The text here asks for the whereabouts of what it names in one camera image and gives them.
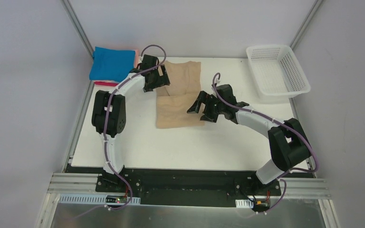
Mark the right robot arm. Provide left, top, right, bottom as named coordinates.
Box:
left=187, top=84, right=312, bottom=187

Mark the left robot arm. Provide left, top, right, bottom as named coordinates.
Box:
left=91, top=54, right=170, bottom=175

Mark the aluminium frame post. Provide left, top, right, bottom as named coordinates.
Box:
left=60, top=0, right=94, bottom=57
left=289, top=0, right=325, bottom=51

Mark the red folded t shirt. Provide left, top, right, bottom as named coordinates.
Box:
left=94, top=81, right=118, bottom=87

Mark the left aluminium frame post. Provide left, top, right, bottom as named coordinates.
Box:
left=60, top=0, right=94, bottom=57

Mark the blue folded t shirt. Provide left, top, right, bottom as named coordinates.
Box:
left=89, top=47, right=134, bottom=82

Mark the purple cable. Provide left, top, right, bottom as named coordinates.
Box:
left=103, top=44, right=167, bottom=190
left=211, top=72, right=319, bottom=177

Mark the right white cable duct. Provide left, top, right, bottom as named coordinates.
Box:
left=235, top=199, right=254, bottom=209

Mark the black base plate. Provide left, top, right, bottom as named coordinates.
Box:
left=64, top=165, right=314, bottom=209

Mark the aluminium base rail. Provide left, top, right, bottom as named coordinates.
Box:
left=48, top=173, right=332, bottom=200

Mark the pink folded t shirt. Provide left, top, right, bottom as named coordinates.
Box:
left=133, top=49, right=140, bottom=68

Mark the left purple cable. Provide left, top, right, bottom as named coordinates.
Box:
left=103, top=44, right=167, bottom=190

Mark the white plastic basket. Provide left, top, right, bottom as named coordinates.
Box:
left=246, top=45, right=311, bottom=103

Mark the white cable duct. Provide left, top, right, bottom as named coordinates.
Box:
left=235, top=199, right=254, bottom=209
left=58, top=194, right=130, bottom=206

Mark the right aluminium frame post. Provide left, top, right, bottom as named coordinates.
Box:
left=289, top=0, right=325, bottom=51

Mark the beige t shirt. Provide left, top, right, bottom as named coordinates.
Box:
left=156, top=61, right=204, bottom=129

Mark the left white cable duct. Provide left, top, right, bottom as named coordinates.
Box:
left=58, top=194, right=130, bottom=206

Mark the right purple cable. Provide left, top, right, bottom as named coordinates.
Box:
left=211, top=72, right=319, bottom=177

